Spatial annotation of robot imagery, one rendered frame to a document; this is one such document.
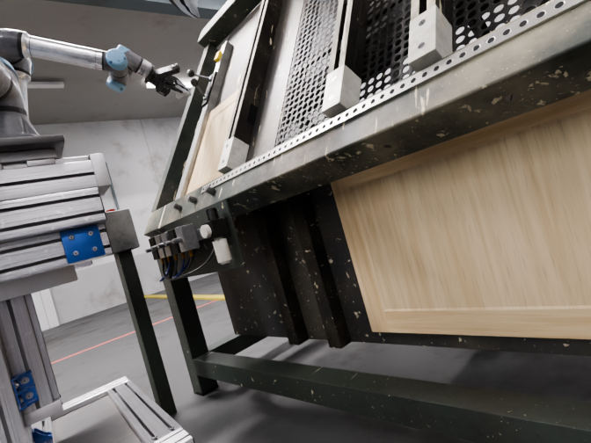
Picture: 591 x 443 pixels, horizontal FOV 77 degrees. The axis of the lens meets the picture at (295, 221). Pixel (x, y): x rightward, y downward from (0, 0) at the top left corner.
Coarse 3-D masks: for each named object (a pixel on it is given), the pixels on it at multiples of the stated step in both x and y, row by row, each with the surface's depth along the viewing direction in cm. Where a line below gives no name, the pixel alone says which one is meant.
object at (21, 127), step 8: (0, 112) 89; (8, 112) 90; (16, 112) 92; (24, 112) 95; (0, 120) 89; (8, 120) 90; (16, 120) 91; (24, 120) 93; (0, 128) 88; (8, 128) 89; (16, 128) 90; (24, 128) 93; (32, 128) 94; (0, 136) 87; (8, 136) 88; (16, 136) 89
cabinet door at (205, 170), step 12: (216, 108) 175; (228, 108) 164; (216, 120) 169; (228, 120) 158; (204, 132) 175; (216, 132) 164; (204, 144) 169; (216, 144) 158; (204, 156) 164; (216, 156) 153; (204, 168) 159; (216, 168) 148; (192, 180) 164; (204, 180) 153
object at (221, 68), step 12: (228, 48) 196; (228, 60) 195; (216, 84) 187; (216, 96) 185; (204, 108) 182; (204, 120) 178; (192, 144) 176; (192, 156) 169; (192, 168) 168; (180, 192) 163
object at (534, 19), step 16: (560, 0) 58; (576, 0) 56; (528, 16) 61; (544, 16) 59; (496, 32) 65; (512, 32) 62; (464, 48) 69; (480, 48) 66; (448, 64) 70; (416, 80) 75; (384, 96) 81; (352, 112) 88; (320, 128) 95; (288, 144) 104; (256, 160) 116; (224, 176) 130
